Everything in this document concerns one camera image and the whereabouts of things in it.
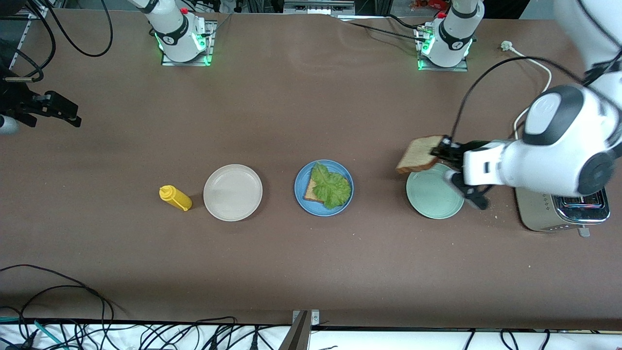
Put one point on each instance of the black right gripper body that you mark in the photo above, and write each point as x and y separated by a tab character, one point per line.
19	103

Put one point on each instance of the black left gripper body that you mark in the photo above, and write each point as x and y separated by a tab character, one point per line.
460	149

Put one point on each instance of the brown bread slice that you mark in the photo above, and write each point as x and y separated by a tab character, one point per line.
311	193
417	155

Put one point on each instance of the green lettuce leaf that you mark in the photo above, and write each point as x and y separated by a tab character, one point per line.
333	187

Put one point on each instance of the yellow squeeze bottle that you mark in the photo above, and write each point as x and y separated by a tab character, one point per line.
176	198

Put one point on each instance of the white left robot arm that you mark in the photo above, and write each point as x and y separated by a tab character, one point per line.
559	141

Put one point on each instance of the light green plate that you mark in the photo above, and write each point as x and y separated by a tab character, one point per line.
430	194

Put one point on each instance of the blue plate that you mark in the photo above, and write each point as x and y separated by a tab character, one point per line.
299	189

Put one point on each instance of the beige plate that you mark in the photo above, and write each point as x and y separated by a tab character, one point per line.
232	193

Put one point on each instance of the beige chrome toaster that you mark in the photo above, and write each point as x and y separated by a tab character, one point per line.
539	214

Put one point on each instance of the black left camera bracket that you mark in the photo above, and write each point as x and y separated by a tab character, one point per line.
474	194

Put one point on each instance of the aluminium frame rail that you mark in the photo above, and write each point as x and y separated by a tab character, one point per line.
30	34

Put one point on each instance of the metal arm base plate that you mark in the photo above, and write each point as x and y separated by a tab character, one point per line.
210	48
457	68

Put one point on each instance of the aluminium frame profile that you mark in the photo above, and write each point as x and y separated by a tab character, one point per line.
318	7

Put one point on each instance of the metal table edge bracket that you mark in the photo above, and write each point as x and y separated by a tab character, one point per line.
299	335

